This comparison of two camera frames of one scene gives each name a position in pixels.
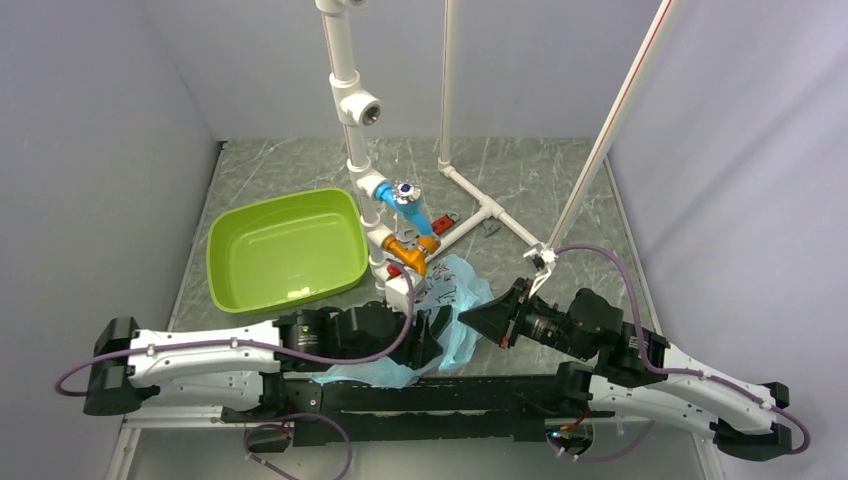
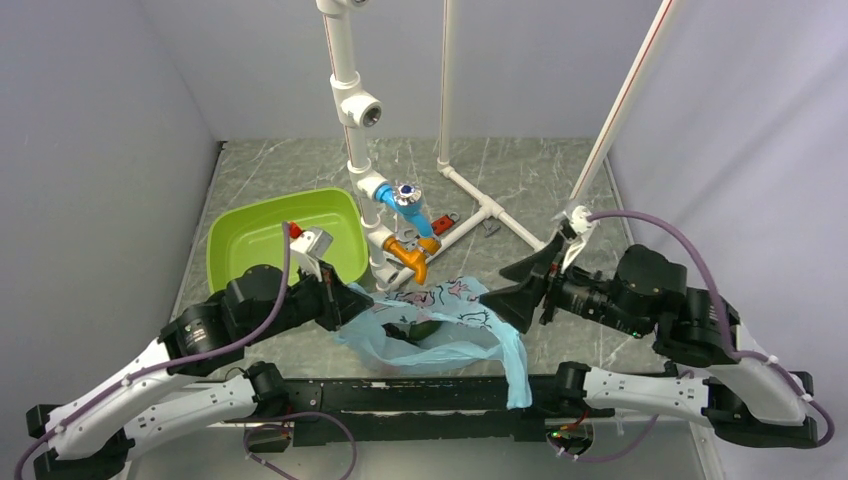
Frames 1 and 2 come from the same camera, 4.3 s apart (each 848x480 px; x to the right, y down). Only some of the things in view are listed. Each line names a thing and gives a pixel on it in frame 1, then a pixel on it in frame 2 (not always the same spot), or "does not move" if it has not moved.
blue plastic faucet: x=405 y=195 does not move
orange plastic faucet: x=414 y=258 does not move
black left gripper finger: x=428 y=346 -> x=344 y=302
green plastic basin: x=285 y=251 does not move
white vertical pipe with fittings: x=356 y=109 does not move
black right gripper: x=495 y=318 -> x=539 y=263
